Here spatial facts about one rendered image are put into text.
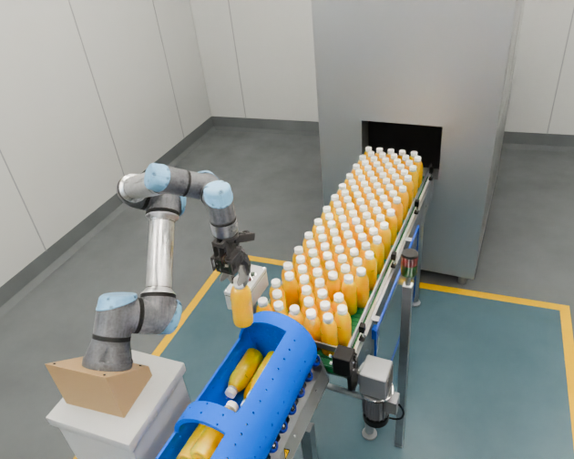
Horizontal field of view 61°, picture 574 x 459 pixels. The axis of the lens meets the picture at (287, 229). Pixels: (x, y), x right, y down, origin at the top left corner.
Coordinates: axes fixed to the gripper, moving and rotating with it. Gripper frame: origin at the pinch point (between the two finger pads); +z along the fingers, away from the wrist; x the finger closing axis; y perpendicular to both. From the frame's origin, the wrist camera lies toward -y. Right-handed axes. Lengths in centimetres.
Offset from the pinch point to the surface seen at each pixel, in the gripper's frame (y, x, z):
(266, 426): 26.7, 19.1, 29.4
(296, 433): 10, 19, 57
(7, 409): 11, -182, 147
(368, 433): -50, 28, 141
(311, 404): -3, 20, 58
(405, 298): -52, 42, 41
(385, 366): -30, 40, 59
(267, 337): -9.2, 0.9, 35.3
